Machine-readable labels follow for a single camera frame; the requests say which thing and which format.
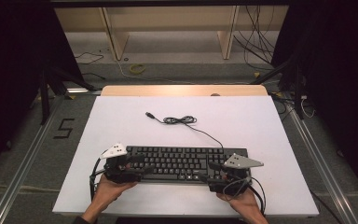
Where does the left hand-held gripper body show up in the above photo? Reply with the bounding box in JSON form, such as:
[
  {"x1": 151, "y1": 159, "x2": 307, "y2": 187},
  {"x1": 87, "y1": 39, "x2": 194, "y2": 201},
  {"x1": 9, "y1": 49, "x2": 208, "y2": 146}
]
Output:
[{"x1": 100, "y1": 142, "x2": 143, "y2": 185}]

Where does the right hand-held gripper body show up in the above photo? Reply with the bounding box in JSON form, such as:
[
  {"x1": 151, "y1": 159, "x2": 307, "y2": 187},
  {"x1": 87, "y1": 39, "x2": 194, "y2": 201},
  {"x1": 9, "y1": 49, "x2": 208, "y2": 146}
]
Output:
[{"x1": 208, "y1": 152, "x2": 265, "y2": 197}]

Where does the black keyboard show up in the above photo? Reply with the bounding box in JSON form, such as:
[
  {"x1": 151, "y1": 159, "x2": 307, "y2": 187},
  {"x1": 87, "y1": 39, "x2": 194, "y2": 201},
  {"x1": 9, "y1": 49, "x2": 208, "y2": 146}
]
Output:
[{"x1": 125, "y1": 145, "x2": 250, "y2": 185}]

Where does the person's left hand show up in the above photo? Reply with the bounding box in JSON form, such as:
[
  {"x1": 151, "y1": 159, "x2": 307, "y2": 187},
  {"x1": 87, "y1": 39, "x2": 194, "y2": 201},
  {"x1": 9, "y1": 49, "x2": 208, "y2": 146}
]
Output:
[{"x1": 92, "y1": 175, "x2": 138, "y2": 213}]

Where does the person's right hand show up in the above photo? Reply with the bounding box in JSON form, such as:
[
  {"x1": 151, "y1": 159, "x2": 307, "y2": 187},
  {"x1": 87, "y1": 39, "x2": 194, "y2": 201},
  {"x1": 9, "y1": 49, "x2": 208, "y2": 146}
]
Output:
[{"x1": 216, "y1": 191, "x2": 262, "y2": 218}]

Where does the white table board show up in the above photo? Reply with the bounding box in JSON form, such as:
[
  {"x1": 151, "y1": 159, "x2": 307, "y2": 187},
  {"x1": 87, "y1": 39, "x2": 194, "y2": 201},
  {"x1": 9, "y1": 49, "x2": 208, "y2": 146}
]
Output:
[{"x1": 51, "y1": 95, "x2": 320, "y2": 217}]

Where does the wooden table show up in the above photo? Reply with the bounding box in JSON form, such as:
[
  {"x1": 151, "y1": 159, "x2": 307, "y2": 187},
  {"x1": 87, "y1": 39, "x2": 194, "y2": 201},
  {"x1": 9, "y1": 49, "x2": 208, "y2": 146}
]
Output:
[{"x1": 101, "y1": 84, "x2": 269, "y2": 97}]

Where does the short aluminium bar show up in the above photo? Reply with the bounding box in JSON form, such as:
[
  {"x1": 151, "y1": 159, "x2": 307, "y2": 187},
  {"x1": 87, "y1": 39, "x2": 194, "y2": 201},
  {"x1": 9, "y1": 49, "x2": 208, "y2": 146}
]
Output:
[{"x1": 66, "y1": 88, "x2": 103, "y2": 95}]

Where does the yellow tape roll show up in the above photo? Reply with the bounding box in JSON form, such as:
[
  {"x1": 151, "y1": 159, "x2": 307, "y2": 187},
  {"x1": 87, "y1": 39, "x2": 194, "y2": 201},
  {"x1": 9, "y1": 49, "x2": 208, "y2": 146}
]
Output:
[{"x1": 129, "y1": 63, "x2": 146, "y2": 75}]

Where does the black metal stand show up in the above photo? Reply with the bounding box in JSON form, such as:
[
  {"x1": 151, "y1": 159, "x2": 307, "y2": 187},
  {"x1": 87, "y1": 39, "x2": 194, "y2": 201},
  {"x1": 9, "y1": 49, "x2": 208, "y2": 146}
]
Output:
[
  {"x1": 250, "y1": 55, "x2": 306, "y2": 120},
  {"x1": 38, "y1": 66, "x2": 97, "y2": 125}
]

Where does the black curtain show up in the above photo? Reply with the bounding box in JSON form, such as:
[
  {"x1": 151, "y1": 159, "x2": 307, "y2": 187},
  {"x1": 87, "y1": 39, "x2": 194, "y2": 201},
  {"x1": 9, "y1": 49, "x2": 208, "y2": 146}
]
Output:
[
  {"x1": 0, "y1": 0, "x2": 86, "y2": 182},
  {"x1": 271, "y1": 0, "x2": 358, "y2": 204}
]

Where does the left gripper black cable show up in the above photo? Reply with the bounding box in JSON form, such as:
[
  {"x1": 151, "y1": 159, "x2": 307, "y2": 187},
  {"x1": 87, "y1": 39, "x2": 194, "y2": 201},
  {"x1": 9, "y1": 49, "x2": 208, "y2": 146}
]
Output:
[{"x1": 89, "y1": 157, "x2": 107, "y2": 203}]

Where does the black keyboard cable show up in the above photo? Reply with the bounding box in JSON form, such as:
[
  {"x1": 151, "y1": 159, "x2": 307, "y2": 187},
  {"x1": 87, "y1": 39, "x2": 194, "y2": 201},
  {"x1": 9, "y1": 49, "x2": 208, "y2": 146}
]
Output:
[{"x1": 145, "y1": 111, "x2": 225, "y2": 148}]

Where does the white floor cable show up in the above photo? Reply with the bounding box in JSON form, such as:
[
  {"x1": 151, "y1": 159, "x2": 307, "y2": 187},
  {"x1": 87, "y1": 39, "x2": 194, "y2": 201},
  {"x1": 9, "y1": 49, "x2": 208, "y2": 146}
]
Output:
[{"x1": 115, "y1": 59, "x2": 253, "y2": 86}]

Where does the tangle of floor cables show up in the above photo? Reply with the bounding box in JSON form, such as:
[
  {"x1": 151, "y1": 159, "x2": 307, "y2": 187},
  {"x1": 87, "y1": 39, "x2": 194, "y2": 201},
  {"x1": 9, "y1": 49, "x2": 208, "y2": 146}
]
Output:
[{"x1": 269, "y1": 91, "x2": 316, "y2": 119}]

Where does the thin black floor cable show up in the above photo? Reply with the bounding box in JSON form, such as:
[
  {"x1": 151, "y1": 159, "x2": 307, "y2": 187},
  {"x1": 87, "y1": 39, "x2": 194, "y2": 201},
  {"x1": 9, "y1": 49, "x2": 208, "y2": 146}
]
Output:
[
  {"x1": 75, "y1": 51, "x2": 105, "y2": 65},
  {"x1": 81, "y1": 72, "x2": 106, "y2": 81}
]

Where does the long aluminium floor rail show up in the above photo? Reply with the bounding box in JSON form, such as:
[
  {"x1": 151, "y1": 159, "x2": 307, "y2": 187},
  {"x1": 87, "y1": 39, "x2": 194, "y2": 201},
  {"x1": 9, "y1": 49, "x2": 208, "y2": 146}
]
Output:
[
  {"x1": 0, "y1": 96, "x2": 62, "y2": 224},
  {"x1": 283, "y1": 99, "x2": 358, "y2": 224}
]

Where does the bundle of black cables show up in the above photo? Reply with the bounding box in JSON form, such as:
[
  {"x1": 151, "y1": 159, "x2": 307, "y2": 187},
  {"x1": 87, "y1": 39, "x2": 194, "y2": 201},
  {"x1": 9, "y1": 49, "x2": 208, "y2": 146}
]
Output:
[{"x1": 232, "y1": 5, "x2": 290, "y2": 72}]

